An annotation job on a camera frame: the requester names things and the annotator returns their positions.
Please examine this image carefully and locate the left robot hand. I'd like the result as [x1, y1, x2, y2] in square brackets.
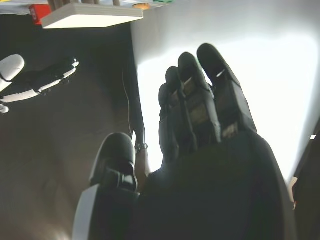
[71, 42, 298, 240]

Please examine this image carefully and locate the red letter cube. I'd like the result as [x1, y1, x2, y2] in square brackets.
[28, 4, 55, 26]

